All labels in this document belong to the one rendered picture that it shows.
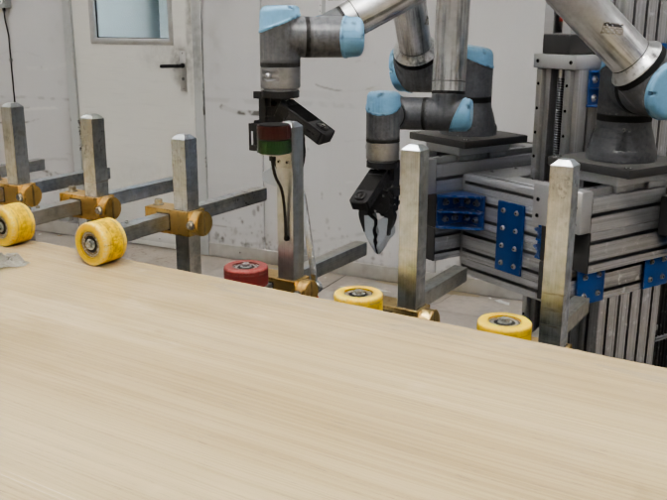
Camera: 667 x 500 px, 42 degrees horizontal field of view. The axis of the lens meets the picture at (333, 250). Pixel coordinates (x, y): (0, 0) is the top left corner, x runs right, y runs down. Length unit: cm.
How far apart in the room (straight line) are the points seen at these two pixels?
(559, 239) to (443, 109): 70
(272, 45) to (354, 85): 281
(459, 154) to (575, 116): 31
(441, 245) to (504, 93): 197
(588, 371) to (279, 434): 42
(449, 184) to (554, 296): 92
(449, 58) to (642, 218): 55
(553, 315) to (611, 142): 66
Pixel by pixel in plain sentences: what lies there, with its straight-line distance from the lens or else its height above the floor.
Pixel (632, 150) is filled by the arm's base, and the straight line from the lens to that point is 195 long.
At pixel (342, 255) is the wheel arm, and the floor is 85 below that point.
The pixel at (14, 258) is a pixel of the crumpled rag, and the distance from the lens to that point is 167.
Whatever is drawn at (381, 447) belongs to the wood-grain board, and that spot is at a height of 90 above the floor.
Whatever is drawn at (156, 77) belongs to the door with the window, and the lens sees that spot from 505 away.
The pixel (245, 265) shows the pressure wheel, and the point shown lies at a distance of 155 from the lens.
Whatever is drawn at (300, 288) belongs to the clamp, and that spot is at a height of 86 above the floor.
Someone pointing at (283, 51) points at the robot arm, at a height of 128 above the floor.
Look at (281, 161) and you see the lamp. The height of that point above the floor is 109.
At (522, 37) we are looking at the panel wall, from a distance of 411.
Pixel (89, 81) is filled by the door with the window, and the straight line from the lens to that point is 537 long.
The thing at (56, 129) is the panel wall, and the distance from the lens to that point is 558.
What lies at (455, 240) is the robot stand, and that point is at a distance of 229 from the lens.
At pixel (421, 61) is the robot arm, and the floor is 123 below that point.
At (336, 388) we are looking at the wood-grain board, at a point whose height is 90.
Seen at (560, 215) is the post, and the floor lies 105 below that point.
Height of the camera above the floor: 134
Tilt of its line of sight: 15 degrees down
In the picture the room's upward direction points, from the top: straight up
